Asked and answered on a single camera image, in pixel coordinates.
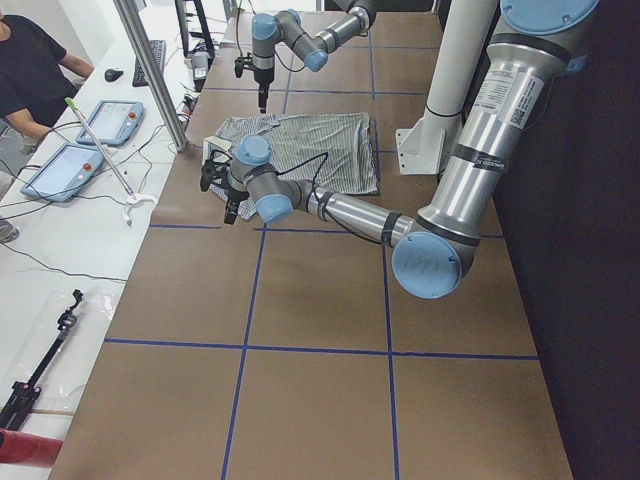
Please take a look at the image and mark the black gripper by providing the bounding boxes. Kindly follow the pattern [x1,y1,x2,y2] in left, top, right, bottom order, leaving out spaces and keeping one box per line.
[253,68,274,114]
[220,172,248,225]

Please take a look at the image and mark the navy white striped polo shirt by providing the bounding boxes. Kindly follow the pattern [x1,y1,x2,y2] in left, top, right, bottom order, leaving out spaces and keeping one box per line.
[202,112,378,224]

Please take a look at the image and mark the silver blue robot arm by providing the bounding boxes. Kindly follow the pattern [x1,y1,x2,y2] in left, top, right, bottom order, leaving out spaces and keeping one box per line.
[235,1,377,114]
[201,1,597,299]

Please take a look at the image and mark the metal reacher grabber stick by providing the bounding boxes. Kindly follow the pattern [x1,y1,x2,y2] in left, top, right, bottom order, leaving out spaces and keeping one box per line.
[65,97,158,227]

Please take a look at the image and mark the black computer keyboard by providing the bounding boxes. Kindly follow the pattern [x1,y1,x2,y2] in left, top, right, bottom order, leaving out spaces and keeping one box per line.
[131,38,168,89]

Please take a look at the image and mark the blue teach pendant far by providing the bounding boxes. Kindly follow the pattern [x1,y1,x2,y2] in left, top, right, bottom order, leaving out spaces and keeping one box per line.
[87,100,145,147]

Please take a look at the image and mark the blue teach pendant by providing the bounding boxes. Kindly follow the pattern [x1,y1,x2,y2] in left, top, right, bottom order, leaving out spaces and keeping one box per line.
[87,100,145,147]
[20,143,103,202]

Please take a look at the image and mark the black computer mouse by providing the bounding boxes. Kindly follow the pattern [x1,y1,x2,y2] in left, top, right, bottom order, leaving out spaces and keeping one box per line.
[104,68,124,83]

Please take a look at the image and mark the blue teach pendant near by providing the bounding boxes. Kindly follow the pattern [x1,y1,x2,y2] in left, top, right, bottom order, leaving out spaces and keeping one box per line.
[20,143,103,202]

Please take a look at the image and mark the person in black shirt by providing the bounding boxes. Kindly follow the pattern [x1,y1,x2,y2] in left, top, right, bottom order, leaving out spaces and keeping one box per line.
[1,14,94,153]

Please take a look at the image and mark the black tripod stick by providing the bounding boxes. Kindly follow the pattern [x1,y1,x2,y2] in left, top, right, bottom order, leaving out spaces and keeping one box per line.
[0,288,85,431]

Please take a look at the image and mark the red cylinder object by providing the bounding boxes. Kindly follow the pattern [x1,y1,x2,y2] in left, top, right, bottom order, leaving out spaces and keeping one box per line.
[0,429,63,468]

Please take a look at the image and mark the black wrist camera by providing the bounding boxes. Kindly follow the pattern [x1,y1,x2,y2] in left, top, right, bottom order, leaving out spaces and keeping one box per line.
[199,159,230,192]
[234,53,254,78]

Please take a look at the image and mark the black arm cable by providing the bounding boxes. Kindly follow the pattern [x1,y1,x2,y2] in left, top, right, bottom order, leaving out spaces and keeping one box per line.
[272,151,401,246]

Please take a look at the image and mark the aluminium frame post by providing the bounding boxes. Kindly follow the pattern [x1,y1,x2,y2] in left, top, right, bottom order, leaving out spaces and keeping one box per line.
[113,0,188,152]

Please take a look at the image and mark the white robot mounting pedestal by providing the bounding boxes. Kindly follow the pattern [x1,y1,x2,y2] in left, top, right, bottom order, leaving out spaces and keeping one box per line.
[396,0,498,175]

